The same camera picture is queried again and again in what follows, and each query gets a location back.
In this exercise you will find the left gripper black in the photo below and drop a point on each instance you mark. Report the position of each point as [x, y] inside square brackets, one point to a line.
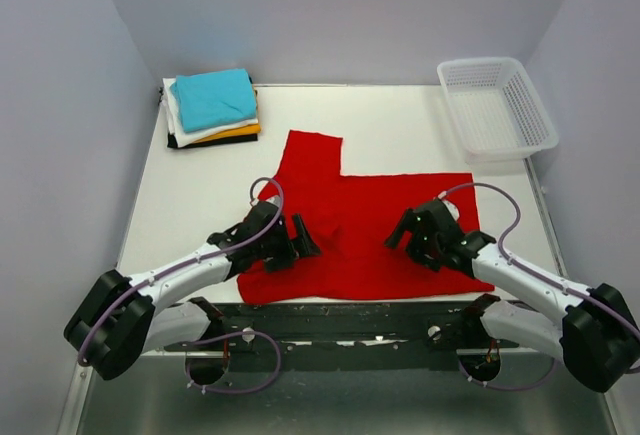
[302, 244]

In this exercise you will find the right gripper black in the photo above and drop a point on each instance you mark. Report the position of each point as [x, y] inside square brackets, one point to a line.
[408, 221]

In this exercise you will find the red t shirt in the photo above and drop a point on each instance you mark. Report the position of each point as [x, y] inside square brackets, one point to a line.
[349, 217]

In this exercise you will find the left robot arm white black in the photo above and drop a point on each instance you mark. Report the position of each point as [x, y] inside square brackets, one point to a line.
[124, 316]

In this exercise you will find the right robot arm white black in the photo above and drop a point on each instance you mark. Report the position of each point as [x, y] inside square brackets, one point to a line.
[590, 331]

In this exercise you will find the folded yellow t shirt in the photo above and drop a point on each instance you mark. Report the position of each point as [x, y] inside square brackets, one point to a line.
[247, 133]

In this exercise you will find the white plastic basket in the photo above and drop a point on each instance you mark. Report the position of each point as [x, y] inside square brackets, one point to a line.
[495, 109]

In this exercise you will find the folded black t shirt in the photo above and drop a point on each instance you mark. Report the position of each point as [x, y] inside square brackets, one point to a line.
[220, 141]

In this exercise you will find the folded cyan t shirt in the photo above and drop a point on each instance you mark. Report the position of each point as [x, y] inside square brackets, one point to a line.
[214, 99]

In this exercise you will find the folded white t shirt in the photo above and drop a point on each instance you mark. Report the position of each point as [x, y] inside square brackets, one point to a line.
[175, 120]

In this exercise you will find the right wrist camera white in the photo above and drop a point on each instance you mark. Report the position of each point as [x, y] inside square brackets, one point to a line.
[451, 207]

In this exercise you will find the black mounting base plate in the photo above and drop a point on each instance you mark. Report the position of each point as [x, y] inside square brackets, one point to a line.
[322, 337]

